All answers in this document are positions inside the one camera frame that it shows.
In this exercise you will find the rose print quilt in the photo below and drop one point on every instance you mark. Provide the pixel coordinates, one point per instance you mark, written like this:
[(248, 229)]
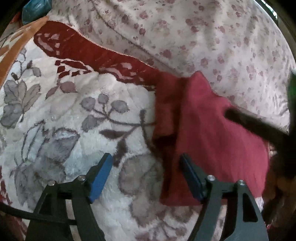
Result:
[(196, 34)]

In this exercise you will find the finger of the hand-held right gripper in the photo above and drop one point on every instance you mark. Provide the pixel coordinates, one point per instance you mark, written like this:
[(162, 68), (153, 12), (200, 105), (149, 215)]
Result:
[(249, 122)]

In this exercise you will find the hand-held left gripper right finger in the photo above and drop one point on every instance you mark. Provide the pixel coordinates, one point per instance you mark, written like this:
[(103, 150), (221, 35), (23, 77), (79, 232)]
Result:
[(192, 176)]

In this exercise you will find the blue plastic bag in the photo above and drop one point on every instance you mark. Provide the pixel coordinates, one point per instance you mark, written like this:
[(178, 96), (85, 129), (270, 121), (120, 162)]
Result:
[(34, 9)]

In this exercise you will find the person's right hand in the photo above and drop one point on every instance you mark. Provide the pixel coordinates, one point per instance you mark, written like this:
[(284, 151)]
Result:
[(277, 199)]

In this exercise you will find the dark red sweatshirt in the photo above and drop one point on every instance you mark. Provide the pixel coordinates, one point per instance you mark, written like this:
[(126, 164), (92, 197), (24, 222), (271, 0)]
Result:
[(203, 143)]

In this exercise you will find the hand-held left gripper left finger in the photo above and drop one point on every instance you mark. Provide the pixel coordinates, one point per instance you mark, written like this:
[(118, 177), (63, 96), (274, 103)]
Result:
[(100, 178)]

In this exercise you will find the white floral fleece blanket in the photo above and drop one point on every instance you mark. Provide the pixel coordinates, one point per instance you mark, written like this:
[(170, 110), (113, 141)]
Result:
[(69, 111)]

